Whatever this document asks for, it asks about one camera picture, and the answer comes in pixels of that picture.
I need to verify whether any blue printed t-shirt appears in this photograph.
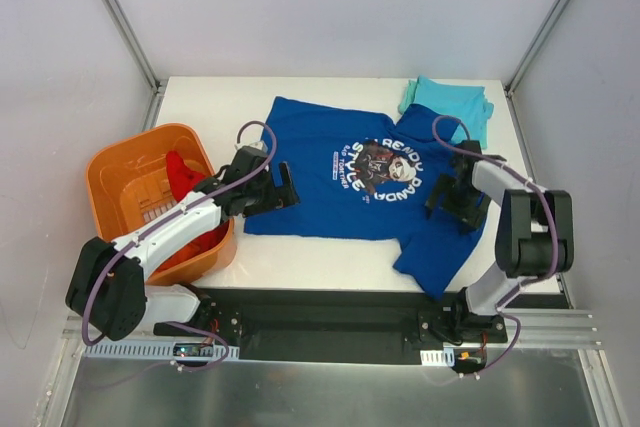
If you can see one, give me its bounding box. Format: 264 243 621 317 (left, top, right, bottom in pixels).
244 97 482 299

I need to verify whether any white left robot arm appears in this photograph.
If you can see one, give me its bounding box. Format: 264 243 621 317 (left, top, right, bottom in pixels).
65 146 299 346

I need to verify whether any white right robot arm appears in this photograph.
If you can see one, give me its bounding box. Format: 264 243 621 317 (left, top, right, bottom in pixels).
425 140 574 342

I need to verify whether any red t-shirt in basket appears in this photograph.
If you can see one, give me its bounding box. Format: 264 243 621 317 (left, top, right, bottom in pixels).
159 151 228 270

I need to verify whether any folded teal t-shirt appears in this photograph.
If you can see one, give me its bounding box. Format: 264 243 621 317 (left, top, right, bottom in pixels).
398 76 494 149

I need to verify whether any orange plastic basket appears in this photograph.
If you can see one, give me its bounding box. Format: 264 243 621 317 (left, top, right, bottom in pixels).
86 123 237 286

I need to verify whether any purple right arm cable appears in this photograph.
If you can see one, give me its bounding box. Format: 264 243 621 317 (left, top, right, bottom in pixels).
432 115 564 318

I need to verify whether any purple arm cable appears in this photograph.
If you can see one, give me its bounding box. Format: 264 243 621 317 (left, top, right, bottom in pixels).
432 115 564 318
82 120 279 347

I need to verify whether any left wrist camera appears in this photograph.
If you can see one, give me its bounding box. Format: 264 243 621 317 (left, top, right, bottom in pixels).
245 140 268 152

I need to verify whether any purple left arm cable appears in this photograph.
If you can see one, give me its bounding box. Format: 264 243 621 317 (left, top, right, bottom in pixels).
82 120 279 347

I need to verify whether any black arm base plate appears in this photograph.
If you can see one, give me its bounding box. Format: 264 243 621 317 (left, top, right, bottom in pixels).
185 288 507 365

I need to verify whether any white cable duct right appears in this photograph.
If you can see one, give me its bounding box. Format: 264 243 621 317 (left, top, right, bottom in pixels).
420 348 455 367

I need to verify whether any white cable duct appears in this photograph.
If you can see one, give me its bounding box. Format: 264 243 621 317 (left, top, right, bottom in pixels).
420 348 455 367
84 340 240 363

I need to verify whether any aluminium front rail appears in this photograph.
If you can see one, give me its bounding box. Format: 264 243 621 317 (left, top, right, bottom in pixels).
62 309 604 352

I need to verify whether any white cable duct left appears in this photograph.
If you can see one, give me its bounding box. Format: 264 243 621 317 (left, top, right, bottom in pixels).
84 340 240 363

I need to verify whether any left aluminium frame post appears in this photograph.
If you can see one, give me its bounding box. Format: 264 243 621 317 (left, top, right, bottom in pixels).
74 0 169 94

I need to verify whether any aluminium frame post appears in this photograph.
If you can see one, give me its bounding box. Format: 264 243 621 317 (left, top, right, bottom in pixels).
503 0 606 96
74 0 169 94

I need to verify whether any right aluminium frame post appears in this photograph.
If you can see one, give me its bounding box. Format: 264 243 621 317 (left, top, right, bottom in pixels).
503 0 606 96

